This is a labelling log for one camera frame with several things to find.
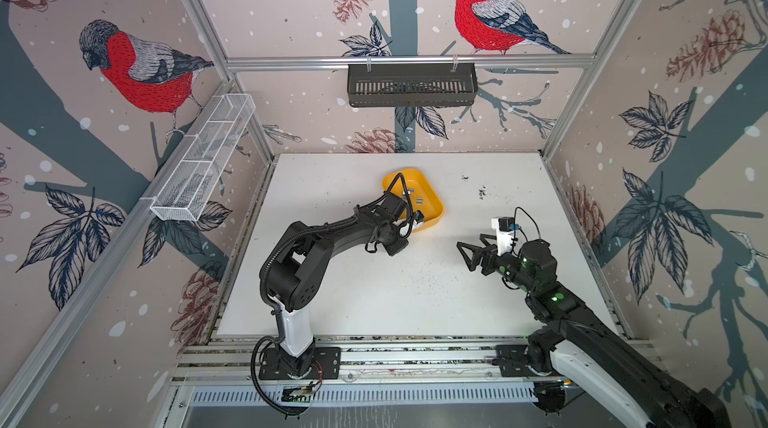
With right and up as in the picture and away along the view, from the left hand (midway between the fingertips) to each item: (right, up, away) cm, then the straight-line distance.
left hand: (400, 240), depth 93 cm
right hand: (+18, +2, -14) cm, 23 cm away
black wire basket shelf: (+5, +52, +11) cm, 54 cm away
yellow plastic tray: (+8, +14, +17) cm, 23 cm away
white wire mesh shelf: (-53, +19, -20) cm, 60 cm away
